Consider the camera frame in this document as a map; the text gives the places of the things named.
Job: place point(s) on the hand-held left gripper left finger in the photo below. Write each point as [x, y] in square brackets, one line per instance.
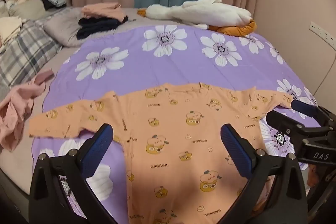
[97, 149]

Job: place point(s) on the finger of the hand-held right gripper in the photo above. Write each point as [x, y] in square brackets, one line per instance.
[302, 106]
[282, 121]

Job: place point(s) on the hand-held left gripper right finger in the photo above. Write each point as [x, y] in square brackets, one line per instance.
[235, 151]

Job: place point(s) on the orange printed baby shirt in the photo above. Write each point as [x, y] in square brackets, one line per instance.
[173, 140]

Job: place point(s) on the dark navy clothes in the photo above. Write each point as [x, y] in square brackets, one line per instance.
[97, 26]

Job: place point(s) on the folded pink clothes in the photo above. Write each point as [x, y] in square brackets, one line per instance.
[103, 11]

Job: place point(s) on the crumpled pink garment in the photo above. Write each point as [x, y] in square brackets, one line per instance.
[15, 113]

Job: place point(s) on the purple floral blanket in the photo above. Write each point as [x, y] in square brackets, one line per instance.
[189, 64]

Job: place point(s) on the grey pillow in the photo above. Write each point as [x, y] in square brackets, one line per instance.
[61, 27]

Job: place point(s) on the white goose plush toy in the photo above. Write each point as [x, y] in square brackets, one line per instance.
[207, 12]

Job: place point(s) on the cream folded cloth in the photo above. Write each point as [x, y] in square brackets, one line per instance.
[9, 27]

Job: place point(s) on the beige pillow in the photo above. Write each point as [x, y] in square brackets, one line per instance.
[26, 9]

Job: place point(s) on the white wall socket strip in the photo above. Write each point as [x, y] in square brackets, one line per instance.
[323, 33]

